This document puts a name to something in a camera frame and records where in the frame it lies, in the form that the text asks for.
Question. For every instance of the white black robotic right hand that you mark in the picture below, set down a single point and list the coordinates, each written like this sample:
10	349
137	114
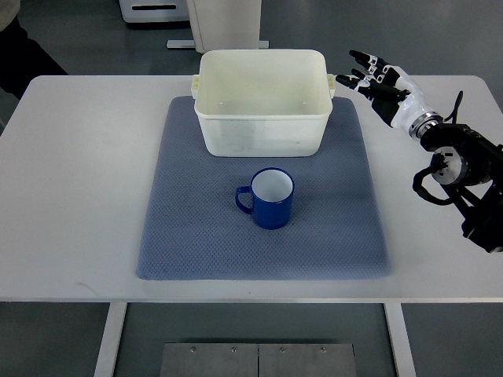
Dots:
392	93

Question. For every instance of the blue enamel mug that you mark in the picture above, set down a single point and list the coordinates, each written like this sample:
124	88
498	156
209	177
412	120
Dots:
268	198

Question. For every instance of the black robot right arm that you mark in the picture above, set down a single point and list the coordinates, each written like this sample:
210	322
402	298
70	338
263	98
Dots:
466	171

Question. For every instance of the cream plastic storage box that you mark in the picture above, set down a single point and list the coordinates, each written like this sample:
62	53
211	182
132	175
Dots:
263	102

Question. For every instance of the white column stand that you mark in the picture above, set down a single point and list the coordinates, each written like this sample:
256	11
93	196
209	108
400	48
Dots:
220	24

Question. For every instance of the blue textured fabric mat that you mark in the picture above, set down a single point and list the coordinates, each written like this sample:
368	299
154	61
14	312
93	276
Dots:
238	218

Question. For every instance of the white cabinet with slot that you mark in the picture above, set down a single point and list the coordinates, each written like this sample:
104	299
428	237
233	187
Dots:
143	12

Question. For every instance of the grey metal floor plate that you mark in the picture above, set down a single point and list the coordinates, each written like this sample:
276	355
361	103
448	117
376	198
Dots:
258	359

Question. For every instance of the white table frame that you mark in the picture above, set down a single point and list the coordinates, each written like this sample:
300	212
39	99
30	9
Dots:
396	325

